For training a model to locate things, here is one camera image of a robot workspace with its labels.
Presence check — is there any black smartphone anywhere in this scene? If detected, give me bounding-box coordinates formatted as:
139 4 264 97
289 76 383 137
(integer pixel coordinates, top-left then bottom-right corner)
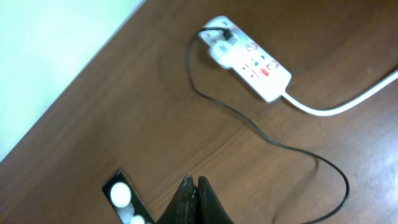
101 170 156 224

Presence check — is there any white power strip cord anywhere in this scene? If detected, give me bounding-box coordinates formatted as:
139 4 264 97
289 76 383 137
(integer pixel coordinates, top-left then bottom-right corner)
281 68 398 118

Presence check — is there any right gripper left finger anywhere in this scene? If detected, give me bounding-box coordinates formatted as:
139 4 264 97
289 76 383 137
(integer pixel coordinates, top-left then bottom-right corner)
156 175 197 224

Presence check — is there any black charger cable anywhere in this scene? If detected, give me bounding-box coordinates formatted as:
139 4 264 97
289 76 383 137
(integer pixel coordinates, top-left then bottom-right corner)
185 26 350 224

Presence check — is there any white USB charger adapter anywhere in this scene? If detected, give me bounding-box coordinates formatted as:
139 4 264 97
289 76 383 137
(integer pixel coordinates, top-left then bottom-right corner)
209 37 244 70

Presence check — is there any white power strip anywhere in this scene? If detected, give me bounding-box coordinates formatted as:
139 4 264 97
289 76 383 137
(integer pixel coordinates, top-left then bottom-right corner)
199 16 292 103

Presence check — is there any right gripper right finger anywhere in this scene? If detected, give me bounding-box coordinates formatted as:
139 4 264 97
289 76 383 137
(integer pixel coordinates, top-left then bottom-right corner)
195 176 234 224

